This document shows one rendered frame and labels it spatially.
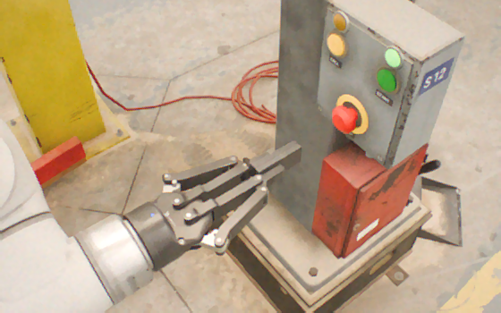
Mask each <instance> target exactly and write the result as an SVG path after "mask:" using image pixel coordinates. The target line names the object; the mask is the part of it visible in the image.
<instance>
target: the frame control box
mask: <svg viewBox="0 0 501 313"><path fill-rule="evenodd" d="M336 11H342V12H343V13H345V14H346V16H347V17H348V19H349V21H350V28H349V30H348V31H347V32H345V33H340V32H338V31H337V30H336V29H335V27H334V25H333V23H332V15H333V14H334V13H335V12H336ZM323 33H324V37H323V45H322V51H321V57H320V65H319V78H318V91H317V97H316V105H315V108H316V110H317V111H318V112H319V113H321V114H322V115H323V116H324V117H326V119H327V120H328V121H330V122H331V123H332V124H334V122H333V119H332V111H333V109H334V108H335V107H338V106H344V107H346V108H348V109H349V108H352V109H353V110H355V111H356V112H357V114H358V120H357V121H355V124H356V125H355V129H354V130H353V131H351V132H350V133H348V134H345V137H346V138H347V139H350V140H353V141H354V142H355V143H356V144H358V145H359V146H360V147H361V148H362V149H363V150H364V151H365V152H367V153H369V154H370V155H371V156H372V157H373V158H374V159H376V160H377V161H378V162H379V163H380V164H381V165H383V166H384V167H385V168H386V169H391V168H392V167H393V166H395V165H397V164H399V163H400V162H402V161H403V160H404V159H405V158H406V157H408V156H409V155H410V154H411V153H414V152H415V151H416V150H417V149H418V148H420V147H422V145H424V144H425V143H427V142H429V138H430V135H431V133H432V132H433V130H434V128H433V127H434V125H435V122H436V121H437V118H438V113H439V111H440V109H441V106H442V103H443V101H444V98H445V95H446V91H447V89H448V87H449V82H450V80H451V79H452V76H453V72H454V68H455V65H456V62H457V60H458V56H459V54H460V53H461V48H462V46H463V42H464V39H465V35H464V34H463V33H462V32H461V31H460V30H458V29H456V28H455V27H453V26H451V25H450V24H447V23H445V22H444V21H442V20H440V19H439V18H438V17H437V16H435V15H433V14H432V13H430V12H428V11H427V10H425V9H422V8H420V7H419V6H418V5H416V4H414V3H413V2H411V1H409V0H329V1H327V11H326V18H325V25H324V31H323ZM332 34H336V35H337V36H339V37H340V39H341V40H342V41H343V42H344V53H343V54H342V55H335V54H334V53H333V52H332V51H331V50H330V48H329V47H328V44H327V39H328V38H329V36H330V35H332ZM388 46H395V47H397V48H399V49H400V50H401V52H402V53H403V66H401V68H399V69H394V68H392V67H390V66H389V65H388V64H387V63H386V62H385V58H384V51H385V49H386V48H387V47H388ZM383 69H386V70H388V71H389V72H391V73H393V75H394V76H395V79H396V83H397V86H396V90H394V91H393V92H385V91H384V90H383V89H382V88H381V87H380V85H379V83H378V73H379V71H380V70H383Z"/></svg>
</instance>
